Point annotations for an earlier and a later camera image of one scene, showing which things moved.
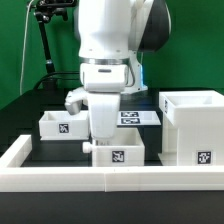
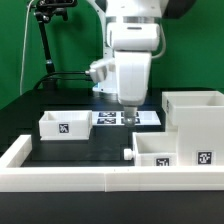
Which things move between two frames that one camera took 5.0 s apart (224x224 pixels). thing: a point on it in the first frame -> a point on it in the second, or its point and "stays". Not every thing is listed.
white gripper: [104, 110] -> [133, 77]
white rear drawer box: [61, 126] stays
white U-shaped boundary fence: [58, 179] stays
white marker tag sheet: [136, 118] stays
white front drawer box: [125, 149] -> [154, 149]
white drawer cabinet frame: [192, 127] stays
